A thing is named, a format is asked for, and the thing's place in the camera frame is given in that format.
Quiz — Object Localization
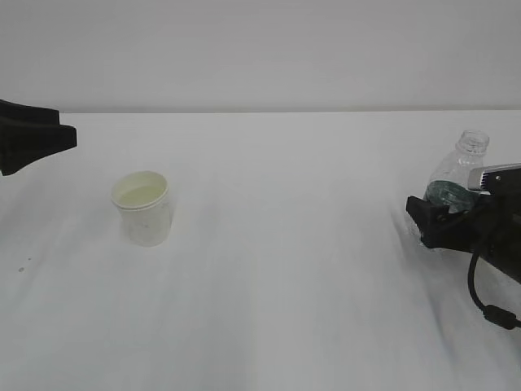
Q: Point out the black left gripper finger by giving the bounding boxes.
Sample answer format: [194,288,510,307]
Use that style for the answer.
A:
[1,99,61,130]
[1,122,77,176]

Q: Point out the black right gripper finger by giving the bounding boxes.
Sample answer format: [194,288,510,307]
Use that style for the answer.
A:
[405,195,484,239]
[418,222,488,253]

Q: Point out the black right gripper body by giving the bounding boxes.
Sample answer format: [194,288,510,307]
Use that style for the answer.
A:
[476,192,520,282]

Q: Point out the clear green-label water bottle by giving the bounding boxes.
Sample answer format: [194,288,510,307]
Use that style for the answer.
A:
[408,129,491,253]

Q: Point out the white paper cup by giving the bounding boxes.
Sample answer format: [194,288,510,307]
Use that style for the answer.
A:
[111,171,173,247]

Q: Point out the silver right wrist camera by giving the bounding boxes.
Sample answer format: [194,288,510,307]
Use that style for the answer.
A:
[467,163,521,195]

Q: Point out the black right camera cable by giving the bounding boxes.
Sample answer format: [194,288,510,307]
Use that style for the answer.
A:
[467,244,521,331]

